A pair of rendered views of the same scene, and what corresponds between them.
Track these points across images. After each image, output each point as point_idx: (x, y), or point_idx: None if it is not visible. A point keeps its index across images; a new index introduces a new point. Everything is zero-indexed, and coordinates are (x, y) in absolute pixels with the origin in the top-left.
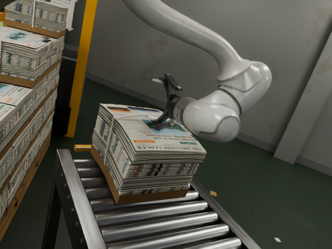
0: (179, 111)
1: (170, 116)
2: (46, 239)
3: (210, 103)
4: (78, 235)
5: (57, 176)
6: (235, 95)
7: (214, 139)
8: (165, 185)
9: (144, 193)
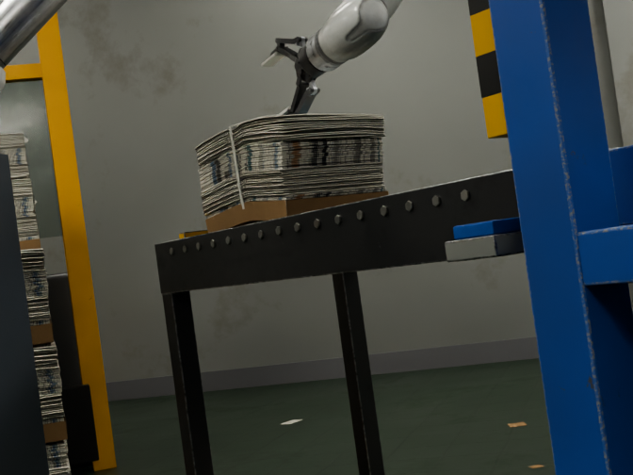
0: (314, 45)
1: (307, 72)
2: (191, 429)
3: (342, 5)
4: (253, 241)
5: (173, 275)
6: None
7: (364, 33)
8: (347, 185)
9: (319, 197)
